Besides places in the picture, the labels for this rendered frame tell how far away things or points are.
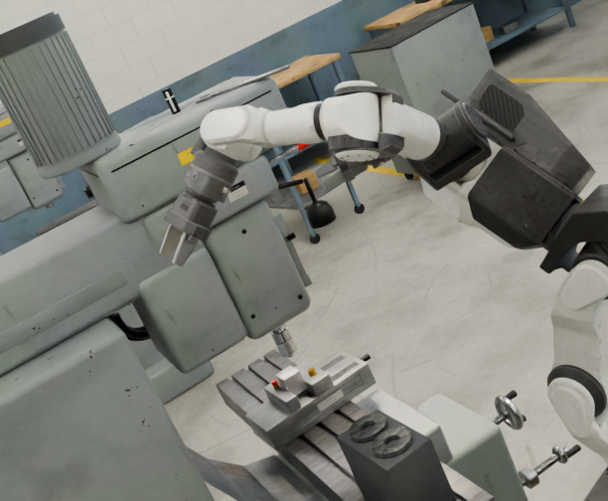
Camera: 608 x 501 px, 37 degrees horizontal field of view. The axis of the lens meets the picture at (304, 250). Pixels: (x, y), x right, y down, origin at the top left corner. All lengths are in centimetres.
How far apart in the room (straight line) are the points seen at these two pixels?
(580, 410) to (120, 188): 114
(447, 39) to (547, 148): 497
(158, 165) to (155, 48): 689
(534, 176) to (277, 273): 69
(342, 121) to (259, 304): 77
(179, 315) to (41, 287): 32
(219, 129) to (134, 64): 722
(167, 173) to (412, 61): 473
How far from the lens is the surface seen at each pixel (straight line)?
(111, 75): 884
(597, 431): 221
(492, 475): 267
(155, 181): 207
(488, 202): 193
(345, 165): 237
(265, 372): 296
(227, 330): 220
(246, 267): 220
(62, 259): 207
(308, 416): 254
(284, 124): 163
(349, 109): 159
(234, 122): 167
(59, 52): 207
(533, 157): 194
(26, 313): 208
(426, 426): 250
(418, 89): 670
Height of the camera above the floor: 220
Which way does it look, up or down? 19 degrees down
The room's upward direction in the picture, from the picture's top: 24 degrees counter-clockwise
